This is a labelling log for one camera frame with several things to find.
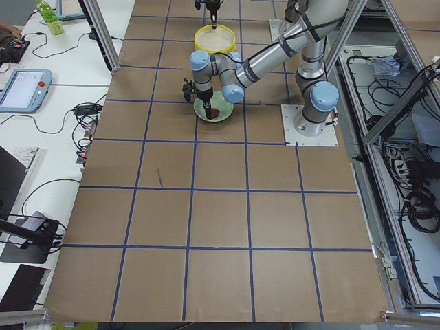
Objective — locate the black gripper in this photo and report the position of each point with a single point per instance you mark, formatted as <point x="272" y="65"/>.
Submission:
<point x="204" y="94"/>
<point x="213" y="7"/>

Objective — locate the brown half bun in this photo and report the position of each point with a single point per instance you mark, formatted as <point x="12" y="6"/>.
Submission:
<point x="215" y="113"/>

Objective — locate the yellow steamer layer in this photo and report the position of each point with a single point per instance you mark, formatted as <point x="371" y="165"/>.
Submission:
<point x="220" y="39"/>

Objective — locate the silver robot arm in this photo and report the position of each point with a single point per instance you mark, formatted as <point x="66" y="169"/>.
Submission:
<point x="306" y="24"/>

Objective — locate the light green round plate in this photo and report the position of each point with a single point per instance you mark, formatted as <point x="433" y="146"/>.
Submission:
<point x="217" y="102"/>

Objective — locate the black power adapter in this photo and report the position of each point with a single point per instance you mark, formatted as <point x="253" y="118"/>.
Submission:
<point x="87" y="109"/>

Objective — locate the green drink bottle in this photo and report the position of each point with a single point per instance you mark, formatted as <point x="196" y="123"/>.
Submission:
<point x="49" y="16"/>

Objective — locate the blue teach pendant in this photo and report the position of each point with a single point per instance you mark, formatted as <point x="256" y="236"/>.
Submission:
<point x="25" y="90"/>

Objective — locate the white keyboard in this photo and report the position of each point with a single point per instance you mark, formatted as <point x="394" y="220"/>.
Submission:
<point x="28" y="156"/>

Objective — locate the black laptop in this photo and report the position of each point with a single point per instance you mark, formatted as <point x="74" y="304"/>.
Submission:
<point x="11" y="179"/>

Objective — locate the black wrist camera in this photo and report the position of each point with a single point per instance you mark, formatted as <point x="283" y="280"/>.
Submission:
<point x="188" y="89"/>

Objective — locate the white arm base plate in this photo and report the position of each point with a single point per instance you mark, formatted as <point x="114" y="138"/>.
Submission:
<point x="299" y="132"/>

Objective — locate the aluminium frame post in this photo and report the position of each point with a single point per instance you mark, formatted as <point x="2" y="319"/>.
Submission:
<point x="98" y="27"/>

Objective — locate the black camera stand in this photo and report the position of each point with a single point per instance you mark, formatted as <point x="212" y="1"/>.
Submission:
<point x="31" y="230"/>

